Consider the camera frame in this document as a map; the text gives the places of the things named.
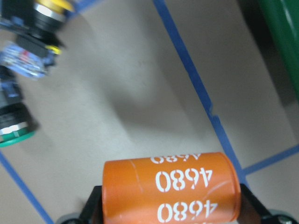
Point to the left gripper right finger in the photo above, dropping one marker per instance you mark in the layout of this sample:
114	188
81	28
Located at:
252	210

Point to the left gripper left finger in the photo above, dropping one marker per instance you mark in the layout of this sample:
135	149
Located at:
92	211

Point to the orange cylinder with 4680 print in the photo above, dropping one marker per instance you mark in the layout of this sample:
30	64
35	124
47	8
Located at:
179	189

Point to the green push button lower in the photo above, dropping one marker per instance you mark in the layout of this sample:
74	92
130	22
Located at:
16	122

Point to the green conveyor belt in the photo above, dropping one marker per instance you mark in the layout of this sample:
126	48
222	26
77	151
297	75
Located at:
282	18

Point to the yellow push button upper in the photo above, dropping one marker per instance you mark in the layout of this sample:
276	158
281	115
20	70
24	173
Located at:
39	19

